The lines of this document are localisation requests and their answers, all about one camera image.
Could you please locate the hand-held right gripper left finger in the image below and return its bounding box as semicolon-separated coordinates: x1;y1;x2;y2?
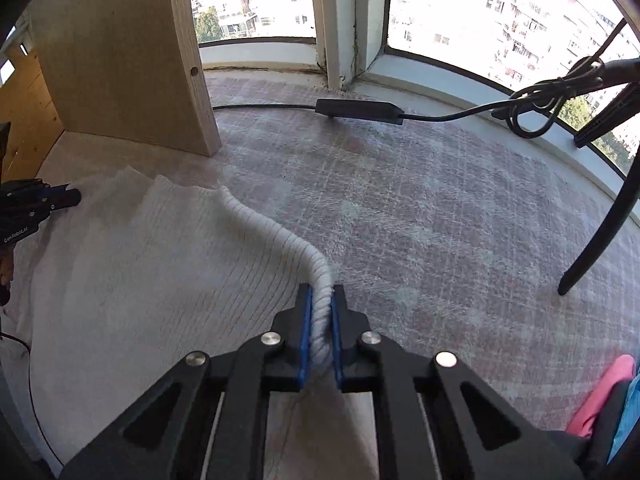
60;282;316;480

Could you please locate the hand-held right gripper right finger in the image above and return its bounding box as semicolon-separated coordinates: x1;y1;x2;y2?
330;283;585;480

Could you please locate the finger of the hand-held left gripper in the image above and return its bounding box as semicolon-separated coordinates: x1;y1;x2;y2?
15;180;82;221

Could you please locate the white ribbed knit cardigan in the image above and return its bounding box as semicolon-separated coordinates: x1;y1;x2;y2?
0;166;337;480

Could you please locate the knotty pine wood panel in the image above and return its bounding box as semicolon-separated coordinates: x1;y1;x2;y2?
0;45;66;183

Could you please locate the light wooden board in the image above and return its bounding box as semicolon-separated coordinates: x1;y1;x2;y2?
30;0;222;157

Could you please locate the pink plaid blanket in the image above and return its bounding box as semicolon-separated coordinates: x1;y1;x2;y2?
0;70;640;466

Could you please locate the black power adapter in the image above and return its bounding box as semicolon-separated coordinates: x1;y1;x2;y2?
315;99;405;125

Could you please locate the pink cloth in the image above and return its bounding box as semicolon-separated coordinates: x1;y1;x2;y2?
565;354;637;438

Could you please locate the dark grey cloth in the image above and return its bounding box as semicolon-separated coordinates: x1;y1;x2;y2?
542;380;636;480

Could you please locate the blue cloth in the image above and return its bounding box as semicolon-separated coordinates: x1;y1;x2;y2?
607;360;640;466

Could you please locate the black tripod stand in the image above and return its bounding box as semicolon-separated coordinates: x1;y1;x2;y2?
556;17;640;297

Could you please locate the black adapter cable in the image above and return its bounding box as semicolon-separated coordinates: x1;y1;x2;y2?
212;57;640;138

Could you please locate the white window frame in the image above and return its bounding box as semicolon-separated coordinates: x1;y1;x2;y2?
187;0;640;181

